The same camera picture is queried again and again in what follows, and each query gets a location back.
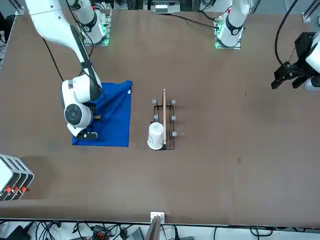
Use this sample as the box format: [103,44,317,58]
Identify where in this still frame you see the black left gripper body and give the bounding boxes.
[284,31,317,78]

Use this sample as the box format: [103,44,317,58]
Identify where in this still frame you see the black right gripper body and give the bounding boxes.
[76,131,98,140]

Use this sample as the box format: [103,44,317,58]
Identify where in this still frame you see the blue microfibre towel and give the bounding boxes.
[71,79,133,148]

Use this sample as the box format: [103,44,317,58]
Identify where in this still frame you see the silver aluminium profile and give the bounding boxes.
[9,0,26,16]
[301,0,320,23]

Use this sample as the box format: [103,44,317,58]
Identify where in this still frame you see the white smiley face cup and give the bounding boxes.
[146,121,165,151]

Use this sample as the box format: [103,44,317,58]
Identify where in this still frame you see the white stacked boxes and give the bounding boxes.
[0,154,35,202]

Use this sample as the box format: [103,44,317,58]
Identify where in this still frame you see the black power strip red switches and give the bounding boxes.
[91,224,112,240]

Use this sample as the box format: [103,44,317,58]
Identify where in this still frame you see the white power strip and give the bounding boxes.
[152,1,171,14]

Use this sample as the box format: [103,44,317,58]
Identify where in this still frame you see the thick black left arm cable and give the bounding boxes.
[274,0,300,66]

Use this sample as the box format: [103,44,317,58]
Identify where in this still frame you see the black wire cup rack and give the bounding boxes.
[151,88,178,151]

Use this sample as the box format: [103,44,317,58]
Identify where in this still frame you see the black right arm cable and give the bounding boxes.
[42,0,95,82]

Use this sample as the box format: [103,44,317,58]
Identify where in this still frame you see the silver aluminium post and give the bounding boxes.
[146,211,166,240]

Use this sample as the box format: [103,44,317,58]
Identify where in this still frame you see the black table cable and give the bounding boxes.
[156,12,219,29]

